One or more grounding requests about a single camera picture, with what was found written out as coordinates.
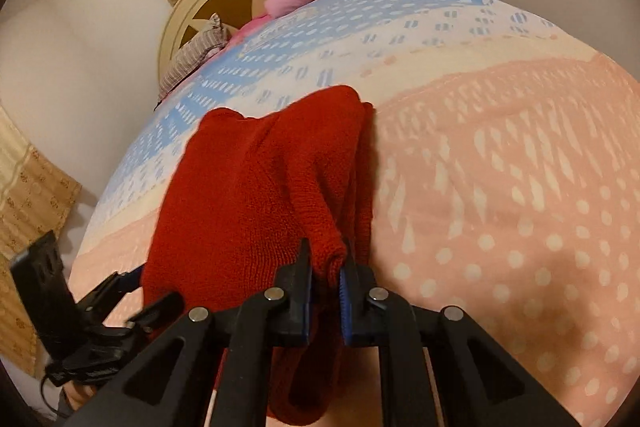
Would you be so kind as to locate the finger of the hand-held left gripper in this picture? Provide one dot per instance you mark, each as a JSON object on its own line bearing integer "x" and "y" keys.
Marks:
{"x": 127, "y": 281}
{"x": 160, "y": 309}

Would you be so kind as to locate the plaid pillow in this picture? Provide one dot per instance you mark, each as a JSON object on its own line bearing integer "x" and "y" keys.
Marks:
{"x": 192, "y": 52}

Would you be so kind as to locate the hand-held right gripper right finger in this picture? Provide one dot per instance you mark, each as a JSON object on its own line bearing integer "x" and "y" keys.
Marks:
{"x": 352, "y": 312}

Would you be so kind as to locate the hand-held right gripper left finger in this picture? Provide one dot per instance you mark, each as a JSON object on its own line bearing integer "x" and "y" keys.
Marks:
{"x": 300, "y": 307}

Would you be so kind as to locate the red knit sweater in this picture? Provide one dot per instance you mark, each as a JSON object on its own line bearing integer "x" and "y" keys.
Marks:
{"x": 260, "y": 197}

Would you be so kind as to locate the bed with dotted bedsheet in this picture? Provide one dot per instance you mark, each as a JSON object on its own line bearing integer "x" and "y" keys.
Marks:
{"x": 500, "y": 187}

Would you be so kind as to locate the pink bed sheet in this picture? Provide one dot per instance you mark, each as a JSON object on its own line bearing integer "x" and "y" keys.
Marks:
{"x": 252, "y": 27}

